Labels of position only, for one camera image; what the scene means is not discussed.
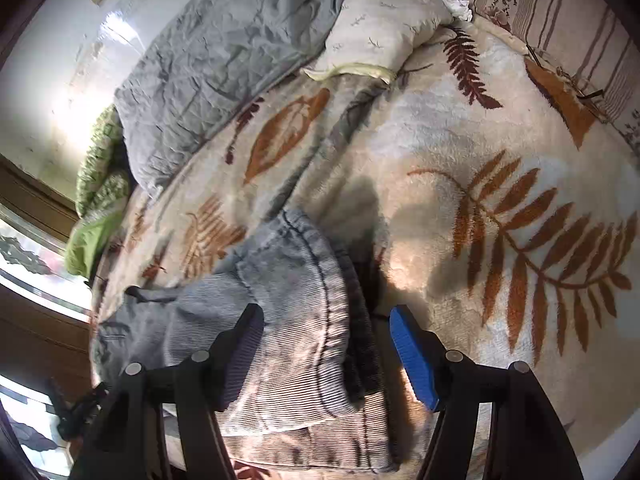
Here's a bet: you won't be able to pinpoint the striped patterned cushion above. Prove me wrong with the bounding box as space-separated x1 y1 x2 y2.
435 0 640 156

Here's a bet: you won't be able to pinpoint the wooden frame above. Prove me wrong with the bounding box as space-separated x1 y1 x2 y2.
0 152 96 376

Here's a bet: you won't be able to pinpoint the green patterned quilt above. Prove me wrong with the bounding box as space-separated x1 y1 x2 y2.
65 102 132 281

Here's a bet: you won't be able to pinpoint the black object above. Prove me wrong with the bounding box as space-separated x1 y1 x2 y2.
49 377 112 440

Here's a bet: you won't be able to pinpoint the cream leaf-print blanket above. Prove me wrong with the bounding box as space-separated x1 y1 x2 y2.
87 20 640 480

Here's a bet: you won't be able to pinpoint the grey quilted pillow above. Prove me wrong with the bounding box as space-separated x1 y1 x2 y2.
114 0 368 196

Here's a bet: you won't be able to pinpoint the white crumpled tissue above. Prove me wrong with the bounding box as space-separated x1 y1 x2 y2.
435 0 473 23

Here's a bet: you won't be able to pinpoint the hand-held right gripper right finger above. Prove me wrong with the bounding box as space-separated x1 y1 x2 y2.
389 305 586 480

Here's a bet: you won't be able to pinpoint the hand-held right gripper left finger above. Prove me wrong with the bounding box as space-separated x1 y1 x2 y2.
67 304 266 480

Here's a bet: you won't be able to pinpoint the grey denim jeans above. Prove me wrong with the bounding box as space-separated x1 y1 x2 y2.
92 207 401 473

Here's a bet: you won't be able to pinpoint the cream pillow with small print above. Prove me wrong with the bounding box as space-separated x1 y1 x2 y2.
302 0 473 86

